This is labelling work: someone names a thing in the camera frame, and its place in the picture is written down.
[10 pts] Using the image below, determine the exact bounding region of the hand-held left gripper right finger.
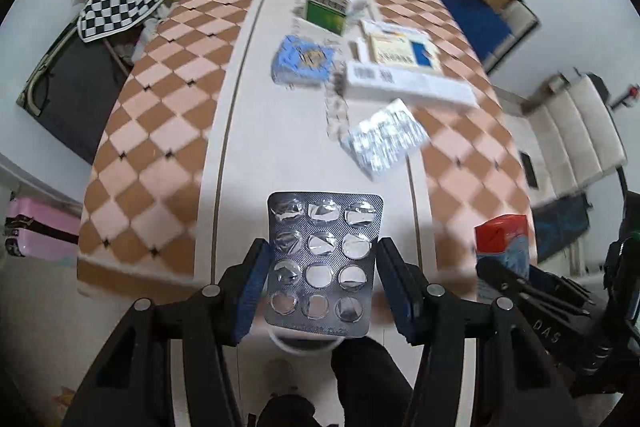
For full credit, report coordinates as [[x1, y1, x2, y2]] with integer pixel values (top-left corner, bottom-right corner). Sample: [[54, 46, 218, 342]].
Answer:
[[376, 236, 582, 427]]

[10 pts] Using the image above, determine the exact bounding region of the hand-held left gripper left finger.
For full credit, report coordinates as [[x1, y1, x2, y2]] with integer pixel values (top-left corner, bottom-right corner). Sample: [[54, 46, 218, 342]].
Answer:
[[60, 237, 271, 427]]

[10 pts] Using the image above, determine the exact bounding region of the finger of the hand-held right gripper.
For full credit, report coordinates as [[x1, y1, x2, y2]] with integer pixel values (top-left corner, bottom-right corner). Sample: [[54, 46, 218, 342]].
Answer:
[[527, 264, 597, 309], [475, 257, 568, 325]]

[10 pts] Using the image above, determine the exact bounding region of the red and blue small box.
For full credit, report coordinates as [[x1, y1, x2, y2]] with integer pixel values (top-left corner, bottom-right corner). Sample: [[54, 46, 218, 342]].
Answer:
[[474, 214, 531, 303]]

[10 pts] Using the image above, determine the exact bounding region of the silver blister pack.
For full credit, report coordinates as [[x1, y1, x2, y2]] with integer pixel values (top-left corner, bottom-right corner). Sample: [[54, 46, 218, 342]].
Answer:
[[339, 98, 431, 181], [263, 192, 385, 337]]

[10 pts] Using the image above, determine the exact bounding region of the blue bag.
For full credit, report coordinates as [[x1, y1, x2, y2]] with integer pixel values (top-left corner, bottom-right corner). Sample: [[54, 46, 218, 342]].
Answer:
[[530, 193, 593, 265]]

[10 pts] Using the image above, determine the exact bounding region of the white round container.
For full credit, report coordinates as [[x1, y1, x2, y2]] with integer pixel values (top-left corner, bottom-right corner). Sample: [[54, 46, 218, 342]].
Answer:
[[270, 326, 347, 356]]

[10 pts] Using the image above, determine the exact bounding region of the dark cloth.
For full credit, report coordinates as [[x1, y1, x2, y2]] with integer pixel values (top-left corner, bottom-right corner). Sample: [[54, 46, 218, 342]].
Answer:
[[255, 336, 418, 427]]

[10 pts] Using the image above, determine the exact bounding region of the black phone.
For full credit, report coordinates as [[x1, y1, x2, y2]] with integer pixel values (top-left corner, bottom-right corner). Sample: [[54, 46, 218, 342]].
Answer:
[[519, 150, 540, 189]]

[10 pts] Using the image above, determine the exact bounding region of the white cushioned chair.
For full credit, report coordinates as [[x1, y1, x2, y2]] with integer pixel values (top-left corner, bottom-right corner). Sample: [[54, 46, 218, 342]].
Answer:
[[520, 72, 628, 208]]

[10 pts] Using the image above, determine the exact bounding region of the crumpled silver blister pack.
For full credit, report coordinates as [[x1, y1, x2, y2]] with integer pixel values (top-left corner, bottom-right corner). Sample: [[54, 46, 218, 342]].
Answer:
[[339, 98, 431, 181]]

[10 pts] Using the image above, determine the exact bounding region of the clear plastic blister strip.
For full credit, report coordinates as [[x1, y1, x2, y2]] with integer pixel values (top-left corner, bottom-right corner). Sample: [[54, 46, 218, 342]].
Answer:
[[322, 74, 351, 142]]

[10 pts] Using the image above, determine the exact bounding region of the checkered brown tablecloth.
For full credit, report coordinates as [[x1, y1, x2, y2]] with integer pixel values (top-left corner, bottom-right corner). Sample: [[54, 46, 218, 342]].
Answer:
[[76, 0, 538, 308]]

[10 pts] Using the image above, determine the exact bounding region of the long white medicine box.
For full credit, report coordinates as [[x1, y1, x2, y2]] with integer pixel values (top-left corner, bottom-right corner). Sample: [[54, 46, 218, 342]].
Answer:
[[344, 61, 478, 108]]

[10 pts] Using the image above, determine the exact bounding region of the pink suitcase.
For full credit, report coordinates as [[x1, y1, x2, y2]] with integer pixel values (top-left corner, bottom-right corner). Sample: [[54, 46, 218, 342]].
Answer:
[[2, 194, 81, 265]]

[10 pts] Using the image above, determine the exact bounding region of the blue blister packet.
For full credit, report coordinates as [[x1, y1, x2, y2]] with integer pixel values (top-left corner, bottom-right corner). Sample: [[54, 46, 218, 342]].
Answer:
[[270, 35, 340, 88]]

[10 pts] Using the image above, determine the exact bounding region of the yellow and blue medicine box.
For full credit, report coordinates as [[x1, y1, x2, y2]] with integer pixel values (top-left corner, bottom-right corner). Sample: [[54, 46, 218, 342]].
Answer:
[[356, 32, 445, 75]]

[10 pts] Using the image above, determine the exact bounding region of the blue board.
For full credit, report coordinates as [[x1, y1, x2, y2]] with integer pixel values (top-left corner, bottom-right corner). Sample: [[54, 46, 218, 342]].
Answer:
[[429, 0, 516, 64]]

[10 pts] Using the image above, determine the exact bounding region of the flat white box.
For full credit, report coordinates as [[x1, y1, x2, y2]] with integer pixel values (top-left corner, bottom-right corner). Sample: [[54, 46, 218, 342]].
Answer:
[[359, 18, 432, 42]]

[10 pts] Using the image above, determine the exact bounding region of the black suitcase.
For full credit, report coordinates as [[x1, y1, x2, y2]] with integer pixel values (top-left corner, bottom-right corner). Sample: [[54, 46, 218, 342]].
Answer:
[[16, 19, 135, 165]]

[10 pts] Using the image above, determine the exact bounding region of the green and white medicine box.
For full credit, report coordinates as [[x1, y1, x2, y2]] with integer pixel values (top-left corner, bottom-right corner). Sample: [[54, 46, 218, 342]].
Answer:
[[303, 0, 353, 36]]

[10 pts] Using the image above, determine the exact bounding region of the black and white checkered cloth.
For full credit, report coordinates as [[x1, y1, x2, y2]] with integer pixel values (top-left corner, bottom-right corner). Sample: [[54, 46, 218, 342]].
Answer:
[[76, 0, 185, 44]]

